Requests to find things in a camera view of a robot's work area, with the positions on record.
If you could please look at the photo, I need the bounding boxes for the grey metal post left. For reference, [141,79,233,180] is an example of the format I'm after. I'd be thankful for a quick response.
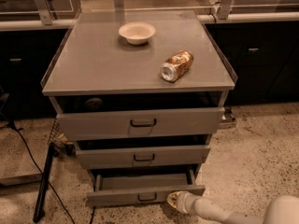
[35,0,53,25]

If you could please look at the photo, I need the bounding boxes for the grey drawer cabinet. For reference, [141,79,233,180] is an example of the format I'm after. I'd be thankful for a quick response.
[40,9,238,176]

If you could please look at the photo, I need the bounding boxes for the round dark object in drawer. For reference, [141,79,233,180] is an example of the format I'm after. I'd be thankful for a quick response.
[84,97,103,112]

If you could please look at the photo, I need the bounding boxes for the grey middle drawer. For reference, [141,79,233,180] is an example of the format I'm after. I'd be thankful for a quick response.
[76,135,210,169]

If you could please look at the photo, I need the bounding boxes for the grey top drawer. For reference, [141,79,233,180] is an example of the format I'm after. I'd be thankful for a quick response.
[57,92,224,141]

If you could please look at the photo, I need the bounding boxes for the gold soda can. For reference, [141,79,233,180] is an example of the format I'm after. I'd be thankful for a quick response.
[161,50,193,82]

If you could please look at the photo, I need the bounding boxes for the grey metal post right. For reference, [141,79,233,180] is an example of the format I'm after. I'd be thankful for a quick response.
[217,0,233,20]

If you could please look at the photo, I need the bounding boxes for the dark counter cabinets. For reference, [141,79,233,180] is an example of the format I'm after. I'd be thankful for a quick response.
[0,21,299,119]

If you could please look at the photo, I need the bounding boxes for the grey bottom drawer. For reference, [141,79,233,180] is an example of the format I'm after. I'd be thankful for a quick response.
[87,168,205,206]

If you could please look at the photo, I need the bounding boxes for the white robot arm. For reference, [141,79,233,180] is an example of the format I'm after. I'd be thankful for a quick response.
[167,191,299,224]

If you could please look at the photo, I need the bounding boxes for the wire basket on floor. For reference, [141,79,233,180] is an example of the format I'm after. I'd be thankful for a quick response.
[48,120,75,156]

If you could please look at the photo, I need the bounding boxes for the white paper bowl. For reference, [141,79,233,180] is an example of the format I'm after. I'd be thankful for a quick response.
[119,22,156,45]

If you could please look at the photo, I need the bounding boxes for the black floor cable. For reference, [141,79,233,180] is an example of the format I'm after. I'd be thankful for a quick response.
[8,121,77,224]

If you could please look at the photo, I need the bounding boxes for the grey drawer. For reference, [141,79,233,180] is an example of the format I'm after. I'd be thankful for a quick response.
[57,92,224,141]
[87,168,205,206]
[76,135,210,169]

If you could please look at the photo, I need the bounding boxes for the black bar on floor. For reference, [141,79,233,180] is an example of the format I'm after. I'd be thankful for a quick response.
[33,144,55,223]

